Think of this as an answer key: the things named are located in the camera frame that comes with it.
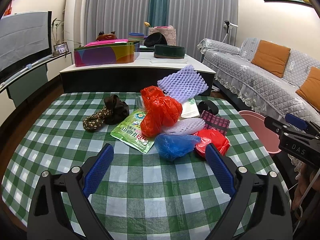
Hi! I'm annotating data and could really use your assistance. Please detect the white coffee table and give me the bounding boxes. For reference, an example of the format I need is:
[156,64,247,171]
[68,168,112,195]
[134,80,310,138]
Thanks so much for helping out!
[60,52,215,96]

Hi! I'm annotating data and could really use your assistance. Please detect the blue plastic bag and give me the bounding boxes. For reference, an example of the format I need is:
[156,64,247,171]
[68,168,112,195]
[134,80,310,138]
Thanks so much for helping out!
[154,133,201,161]

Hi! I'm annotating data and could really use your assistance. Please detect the television screen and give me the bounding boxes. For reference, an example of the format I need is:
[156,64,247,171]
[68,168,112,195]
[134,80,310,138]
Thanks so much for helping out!
[0,11,52,82]

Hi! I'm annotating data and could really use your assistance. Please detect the small photo frame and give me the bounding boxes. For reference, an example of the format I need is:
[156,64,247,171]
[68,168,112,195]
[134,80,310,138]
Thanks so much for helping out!
[54,42,69,54]

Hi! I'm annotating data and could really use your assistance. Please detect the black hat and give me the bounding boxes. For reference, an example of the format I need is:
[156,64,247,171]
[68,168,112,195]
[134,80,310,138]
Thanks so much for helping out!
[144,32,168,47]

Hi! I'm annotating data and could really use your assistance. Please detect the stacked coloured bowls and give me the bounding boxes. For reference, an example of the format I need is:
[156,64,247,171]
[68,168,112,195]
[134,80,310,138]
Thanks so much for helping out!
[128,33,145,45]

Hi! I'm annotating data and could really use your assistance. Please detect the orange cushion near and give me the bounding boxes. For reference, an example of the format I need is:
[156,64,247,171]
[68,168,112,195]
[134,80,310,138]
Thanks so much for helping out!
[296,67,320,109]

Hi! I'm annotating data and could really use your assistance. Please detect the brown floral fabric scrap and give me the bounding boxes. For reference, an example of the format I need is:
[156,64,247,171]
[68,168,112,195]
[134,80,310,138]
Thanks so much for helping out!
[82,94,130,132]

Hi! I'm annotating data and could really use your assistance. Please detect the person's right hand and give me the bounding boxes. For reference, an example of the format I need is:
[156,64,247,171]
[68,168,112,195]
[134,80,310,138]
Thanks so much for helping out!
[291,163,319,220]

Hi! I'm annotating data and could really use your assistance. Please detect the clear plastic straws pack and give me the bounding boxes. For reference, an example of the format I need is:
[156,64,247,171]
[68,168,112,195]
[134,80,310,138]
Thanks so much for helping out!
[136,95,146,111]

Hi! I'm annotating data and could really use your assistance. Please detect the pink trash bin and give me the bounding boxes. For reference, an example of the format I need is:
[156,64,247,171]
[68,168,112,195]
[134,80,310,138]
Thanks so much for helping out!
[239,111,281,154]

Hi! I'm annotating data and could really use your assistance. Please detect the maroon patterned wrapper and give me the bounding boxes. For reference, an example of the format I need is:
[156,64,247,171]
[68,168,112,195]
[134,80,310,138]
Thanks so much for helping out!
[200,111,230,136]

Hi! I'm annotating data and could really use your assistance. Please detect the small red plastic bag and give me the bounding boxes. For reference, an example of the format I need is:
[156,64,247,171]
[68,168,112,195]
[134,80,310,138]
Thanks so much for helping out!
[194,129,230,158]

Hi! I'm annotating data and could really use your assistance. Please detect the dark green round bowl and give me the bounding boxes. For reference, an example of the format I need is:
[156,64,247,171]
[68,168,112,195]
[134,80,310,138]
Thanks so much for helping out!
[153,44,185,59]

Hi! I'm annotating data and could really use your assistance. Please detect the grey covered sofa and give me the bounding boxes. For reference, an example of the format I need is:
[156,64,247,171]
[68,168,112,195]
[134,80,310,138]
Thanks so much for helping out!
[197,38,319,124]

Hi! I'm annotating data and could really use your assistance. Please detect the large red plastic bag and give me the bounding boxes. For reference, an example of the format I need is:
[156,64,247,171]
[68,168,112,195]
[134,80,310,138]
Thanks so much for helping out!
[140,86,182,138]

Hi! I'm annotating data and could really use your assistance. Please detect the colourful tin box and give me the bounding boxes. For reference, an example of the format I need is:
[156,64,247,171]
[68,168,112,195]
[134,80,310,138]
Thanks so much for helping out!
[74,39,140,67]

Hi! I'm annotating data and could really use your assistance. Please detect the large purple foam net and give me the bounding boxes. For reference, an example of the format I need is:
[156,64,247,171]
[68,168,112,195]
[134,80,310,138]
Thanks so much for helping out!
[157,65,209,103]

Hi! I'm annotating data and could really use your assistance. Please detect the red brown teapot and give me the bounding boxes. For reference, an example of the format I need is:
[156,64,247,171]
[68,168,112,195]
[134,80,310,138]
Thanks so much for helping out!
[96,31,118,41]

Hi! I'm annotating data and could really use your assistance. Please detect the black tape ring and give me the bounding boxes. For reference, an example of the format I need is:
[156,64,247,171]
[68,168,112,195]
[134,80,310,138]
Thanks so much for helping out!
[197,100,219,116]

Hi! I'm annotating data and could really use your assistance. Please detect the orange cushion far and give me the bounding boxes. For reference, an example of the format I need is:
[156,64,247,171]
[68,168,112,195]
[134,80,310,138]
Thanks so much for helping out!
[251,40,291,78]

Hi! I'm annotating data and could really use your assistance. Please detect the grey teal curtain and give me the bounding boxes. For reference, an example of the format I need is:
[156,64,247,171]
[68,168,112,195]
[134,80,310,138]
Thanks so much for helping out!
[85,0,238,59]

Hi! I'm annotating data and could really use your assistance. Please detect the small purple foam net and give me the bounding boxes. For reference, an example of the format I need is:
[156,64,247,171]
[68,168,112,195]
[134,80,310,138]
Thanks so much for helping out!
[161,118,206,135]

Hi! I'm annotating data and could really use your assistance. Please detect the orange cushion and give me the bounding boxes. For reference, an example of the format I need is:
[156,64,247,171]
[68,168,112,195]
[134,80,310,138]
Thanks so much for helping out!
[251,40,291,78]
[296,67,320,109]

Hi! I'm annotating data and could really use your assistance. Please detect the pink lace basket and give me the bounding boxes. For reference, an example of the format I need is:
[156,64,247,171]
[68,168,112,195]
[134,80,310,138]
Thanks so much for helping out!
[149,25,176,46]

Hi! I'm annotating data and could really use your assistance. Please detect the tv cabinet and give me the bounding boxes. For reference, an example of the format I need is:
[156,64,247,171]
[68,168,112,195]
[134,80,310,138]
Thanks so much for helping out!
[1,53,73,109]

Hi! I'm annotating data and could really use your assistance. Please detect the white cable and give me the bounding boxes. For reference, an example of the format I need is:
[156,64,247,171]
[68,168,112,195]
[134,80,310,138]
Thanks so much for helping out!
[292,167,320,235]

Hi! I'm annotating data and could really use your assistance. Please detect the green white checkered tablecloth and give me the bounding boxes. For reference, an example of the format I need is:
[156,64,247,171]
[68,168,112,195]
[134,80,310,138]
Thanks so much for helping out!
[1,91,291,240]

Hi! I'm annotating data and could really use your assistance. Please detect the green snack package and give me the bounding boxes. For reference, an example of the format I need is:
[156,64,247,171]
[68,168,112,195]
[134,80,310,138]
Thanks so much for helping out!
[110,109,154,154]

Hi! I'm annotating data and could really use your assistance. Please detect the white air conditioner tower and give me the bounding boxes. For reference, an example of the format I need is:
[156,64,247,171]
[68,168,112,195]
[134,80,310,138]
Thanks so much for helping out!
[64,0,86,52]

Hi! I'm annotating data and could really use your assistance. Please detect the white paper pouch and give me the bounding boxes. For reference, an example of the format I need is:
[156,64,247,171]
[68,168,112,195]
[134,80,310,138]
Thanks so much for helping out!
[181,98,200,119]

